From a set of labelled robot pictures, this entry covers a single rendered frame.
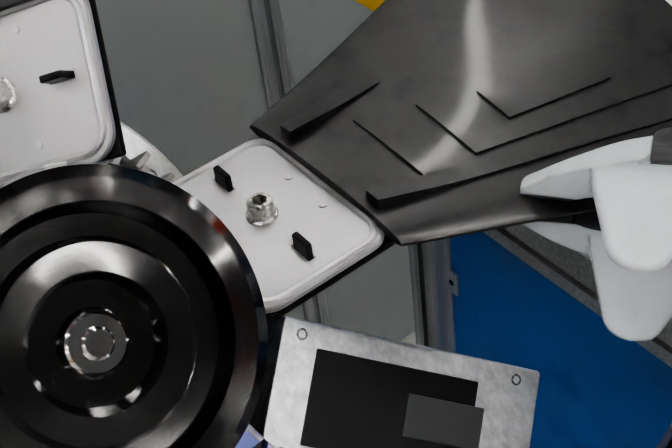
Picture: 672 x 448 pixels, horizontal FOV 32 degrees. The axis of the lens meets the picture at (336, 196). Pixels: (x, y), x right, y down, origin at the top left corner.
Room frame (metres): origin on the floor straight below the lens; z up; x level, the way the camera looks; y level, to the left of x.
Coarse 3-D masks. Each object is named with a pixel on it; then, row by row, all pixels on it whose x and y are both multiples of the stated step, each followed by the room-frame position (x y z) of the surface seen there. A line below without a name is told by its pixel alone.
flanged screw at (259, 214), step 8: (264, 192) 0.36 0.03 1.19; (248, 200) 0.35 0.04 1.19; (256, 200) 0.35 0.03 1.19; (264, 200) 0.35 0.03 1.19; (272, 200) 0.35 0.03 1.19; (248, 208) 0.35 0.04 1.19; (256, 208) 0.35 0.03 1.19; (264, 208) 0.35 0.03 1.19; (272, 208) 0.35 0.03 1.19; (248, 216) 0.35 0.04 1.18; (256, 216) 0.35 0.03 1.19; (264, 216) 0.35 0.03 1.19; (272, 216) 0.35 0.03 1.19; (256, 224) 0.35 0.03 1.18; (264, 224) 0.35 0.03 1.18
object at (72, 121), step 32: (32, 0) 0.38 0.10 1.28; (64, 0) 0.37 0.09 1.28; (0, 32) 0.38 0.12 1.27; (32, 32) 0.37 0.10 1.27; (64, 32) 0.36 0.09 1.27; (0, 64) 0.37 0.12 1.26; (32, 64) 0.36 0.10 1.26; (64, 64) 0.36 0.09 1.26; (96, 64) 0.35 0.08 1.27; (32, 96) 0.36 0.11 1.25; (64, 96) 0.35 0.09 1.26; (96, 96) 0.34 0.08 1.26; (0, 128) 0.36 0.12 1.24; (32, 128) 0.35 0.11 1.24; (64, 128) 0.34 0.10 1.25; (96, 128) 0.34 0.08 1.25; (0, 160) 0.35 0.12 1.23; (32, 160) 0.34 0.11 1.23; (64, 160) 0.34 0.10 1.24; (96, 160) 0.33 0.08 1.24
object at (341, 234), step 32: (224, 160) 0.39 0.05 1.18; (256, 160) 0.39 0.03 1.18; (288, 160) 0.38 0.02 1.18; (192, 192) 0.37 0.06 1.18; (224, 192) 0.37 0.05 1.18; (256, 192) 0.37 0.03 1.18; (288, 192) 0.36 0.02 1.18; (320, 192) 0.36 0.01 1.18; (288, 224) 0.34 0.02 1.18; (320, 224) 0.34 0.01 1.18; (352, 224) 0.34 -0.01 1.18; (256, 256) 0.33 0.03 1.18; (288, 256) 0.33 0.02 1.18; (320, 256) 0.32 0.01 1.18; (352, 256) 0.32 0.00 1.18; (288, 288) 0.31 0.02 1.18
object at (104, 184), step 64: (0, 192) 0.29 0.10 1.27; (64, 192) 0.29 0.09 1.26; (128, 192) 0.29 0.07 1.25; (0, 256) 0.28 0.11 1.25; (64, 256) 0.28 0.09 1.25; (128, 256) 0.28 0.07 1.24; (192, 256) 0.29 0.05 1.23; (0, 320) 0.26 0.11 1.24; (64, 320) 0.27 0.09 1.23; (128, 320) 0.27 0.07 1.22; (192, 320) 0.27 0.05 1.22; (256, 320) 0.27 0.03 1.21; (0, 384) 0.24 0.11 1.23; (64, 384) 0.25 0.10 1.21; (128, 384) 0.25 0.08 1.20; (192, 384) 0.26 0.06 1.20; (256, 384) 0.26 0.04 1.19
